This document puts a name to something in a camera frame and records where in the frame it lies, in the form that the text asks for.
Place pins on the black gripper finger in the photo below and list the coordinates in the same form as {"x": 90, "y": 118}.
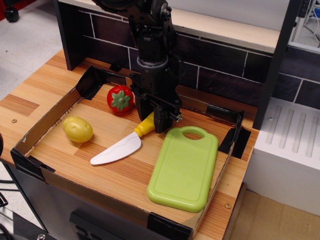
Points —
{"x": 162, "y": 119}
{"x": 144, "y": 103}

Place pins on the cardboard fence with black tape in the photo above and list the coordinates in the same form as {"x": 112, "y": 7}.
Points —
{"x": 57, "y": 178}

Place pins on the black oven control panel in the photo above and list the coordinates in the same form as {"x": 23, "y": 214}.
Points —
{"x": 102, "y": 227}

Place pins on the green plastic cutting board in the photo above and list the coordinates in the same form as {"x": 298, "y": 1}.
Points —
{"x": 183, "y": 172}

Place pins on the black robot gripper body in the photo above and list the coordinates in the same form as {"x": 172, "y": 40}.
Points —
{"x": 160, "y": 80}

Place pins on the black caster wheel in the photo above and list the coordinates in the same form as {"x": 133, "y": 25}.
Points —
{"x": 11, "y": 14}

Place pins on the red toy tomato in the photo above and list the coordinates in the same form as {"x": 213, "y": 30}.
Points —
{"x": 120, "y": 98}

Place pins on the yellow white toy knife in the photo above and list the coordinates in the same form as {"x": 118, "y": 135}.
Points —
{"x": 127, "y": 145}

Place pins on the white toy sink drainboard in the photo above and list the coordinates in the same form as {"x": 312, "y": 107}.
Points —
{"x": 285, "y": 162}

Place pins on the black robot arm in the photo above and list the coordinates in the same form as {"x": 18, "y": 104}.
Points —
{"x": 150, "y": 23}

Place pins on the wooden shelf with black posts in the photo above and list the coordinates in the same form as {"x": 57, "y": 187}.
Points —
{"x": 208, "y": 27}

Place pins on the yellow toy potato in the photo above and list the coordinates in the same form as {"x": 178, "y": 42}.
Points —
{"x": 77, "y": 129}

